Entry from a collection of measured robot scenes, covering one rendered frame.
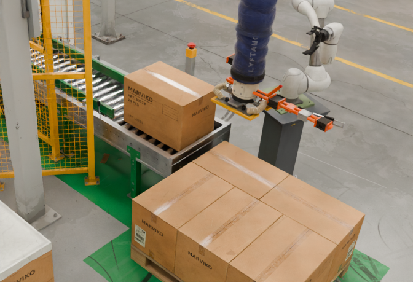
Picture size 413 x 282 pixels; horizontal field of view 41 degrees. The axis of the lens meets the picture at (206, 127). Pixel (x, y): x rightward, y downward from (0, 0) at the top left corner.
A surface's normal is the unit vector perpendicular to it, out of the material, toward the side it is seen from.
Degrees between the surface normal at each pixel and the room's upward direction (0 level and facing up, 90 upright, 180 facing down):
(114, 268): 0
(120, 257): 0
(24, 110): 90
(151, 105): 90
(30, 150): 90
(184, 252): 90
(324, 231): 0
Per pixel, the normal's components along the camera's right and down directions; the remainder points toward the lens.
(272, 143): -0.85, 0.22
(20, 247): 0.09, -0.84
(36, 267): 0.76, 0.40
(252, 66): 0.22, 0.28
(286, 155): 0.52, 0.50
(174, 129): -0.63, 0.37
